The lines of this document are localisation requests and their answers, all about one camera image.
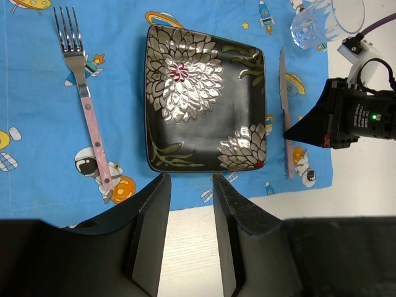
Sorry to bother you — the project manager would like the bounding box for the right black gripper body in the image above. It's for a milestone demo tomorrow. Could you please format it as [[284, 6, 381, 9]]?
[[283, 79, 395, 149]]

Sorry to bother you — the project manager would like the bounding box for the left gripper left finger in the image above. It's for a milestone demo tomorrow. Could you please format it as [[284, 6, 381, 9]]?
[[1, 174, 171, 296]]

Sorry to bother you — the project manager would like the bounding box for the fork with pink handle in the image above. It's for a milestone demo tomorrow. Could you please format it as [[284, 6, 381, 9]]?
[[53, 6, 113, 191]]

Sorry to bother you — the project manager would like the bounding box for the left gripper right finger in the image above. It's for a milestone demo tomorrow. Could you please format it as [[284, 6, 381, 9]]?
[[213, 174, 395, 296]]

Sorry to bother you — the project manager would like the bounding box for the knife with pink handle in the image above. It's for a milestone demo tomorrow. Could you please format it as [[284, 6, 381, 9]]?
[[279, 48, 295, 179]]

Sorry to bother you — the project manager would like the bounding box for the black floral square plate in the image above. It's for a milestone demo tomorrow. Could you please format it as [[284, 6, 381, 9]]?
[[144, 25, 267, 173]]

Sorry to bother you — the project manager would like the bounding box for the blue space-print cloth placemat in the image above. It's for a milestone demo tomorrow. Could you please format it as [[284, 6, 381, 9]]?
[[1, 1, 333, 226]]

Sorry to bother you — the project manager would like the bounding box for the clear plastic cup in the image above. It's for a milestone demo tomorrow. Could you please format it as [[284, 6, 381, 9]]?
[[290, 0, 366, 50]]

